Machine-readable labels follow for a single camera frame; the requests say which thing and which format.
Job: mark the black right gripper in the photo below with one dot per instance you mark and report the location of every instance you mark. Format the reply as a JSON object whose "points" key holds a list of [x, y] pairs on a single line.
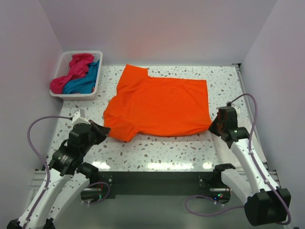
{"points": [[212, 128]]}

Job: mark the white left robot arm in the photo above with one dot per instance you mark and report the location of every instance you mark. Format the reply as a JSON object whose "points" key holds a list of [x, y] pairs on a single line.
{"points": [[67, 175]]}

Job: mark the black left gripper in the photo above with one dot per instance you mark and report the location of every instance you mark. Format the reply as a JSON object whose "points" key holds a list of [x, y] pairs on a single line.
{"points": [[103, 131]]}

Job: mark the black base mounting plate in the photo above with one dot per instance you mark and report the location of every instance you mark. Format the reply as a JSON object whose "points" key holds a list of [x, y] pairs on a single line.
{"points": [[164, 184]]}

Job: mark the blue t shirt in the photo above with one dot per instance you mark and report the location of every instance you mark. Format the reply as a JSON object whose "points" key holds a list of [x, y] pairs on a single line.
{"points": [[83, 85]]}

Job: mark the pink t shirt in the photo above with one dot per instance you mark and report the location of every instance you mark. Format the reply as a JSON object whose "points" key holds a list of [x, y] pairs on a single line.
{"points": [[78, 68]]}

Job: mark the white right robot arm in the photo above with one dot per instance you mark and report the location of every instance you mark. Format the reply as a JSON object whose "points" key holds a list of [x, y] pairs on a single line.
{"points": [[263, 199]]}

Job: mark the orange t shirt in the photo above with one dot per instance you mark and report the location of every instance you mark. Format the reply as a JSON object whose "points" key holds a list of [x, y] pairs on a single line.
{"points": [[159, 106]]}

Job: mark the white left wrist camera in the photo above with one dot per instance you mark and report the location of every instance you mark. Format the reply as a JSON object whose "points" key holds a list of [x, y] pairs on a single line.
{"points": [[78, 117]]}

